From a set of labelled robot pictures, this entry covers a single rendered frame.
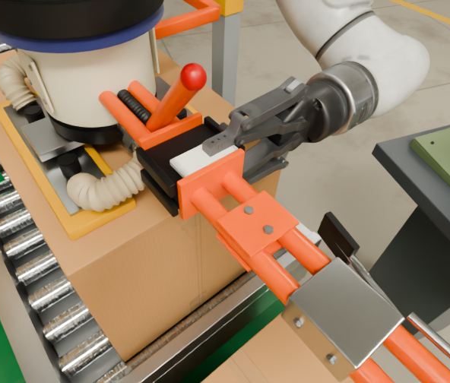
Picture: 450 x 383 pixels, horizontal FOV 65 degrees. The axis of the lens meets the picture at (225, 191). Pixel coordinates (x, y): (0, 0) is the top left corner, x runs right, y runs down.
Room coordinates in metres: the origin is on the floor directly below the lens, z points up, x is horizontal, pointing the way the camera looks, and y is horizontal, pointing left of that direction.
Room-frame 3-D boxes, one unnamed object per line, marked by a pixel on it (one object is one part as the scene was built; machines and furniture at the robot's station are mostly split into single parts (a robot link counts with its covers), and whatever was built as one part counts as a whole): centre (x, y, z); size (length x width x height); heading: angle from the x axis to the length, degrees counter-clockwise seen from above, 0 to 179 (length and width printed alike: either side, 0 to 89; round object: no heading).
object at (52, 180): (0.41, 0.27, 0.98); 0.34 x 0.10 x 0.05; 41
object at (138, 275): (0.55, 0.24, 0.75); 0.60 x 0.40 x 0.40; 42
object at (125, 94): (0.37, 0.12, 1.08); 0.07 x 0.02 x 0.02; 41
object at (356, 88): (0.42, -0.15, 1.08); 0.09 x 0.06 x 0.09; 41
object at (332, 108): (0.37, -0.09, 1.08); 0.09 x 0.07 x 0.08; 131
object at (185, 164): (0.27, 0.02, 1.10); 0.07 x 0.03 x 0.01; 131
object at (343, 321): (0.11, -0.10, 1.07); 0.07 x 0.07 x 0.04; 41
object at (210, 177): (0.28, 0.04, 1.08); 0.10 x 0.08 x 0.06; 131
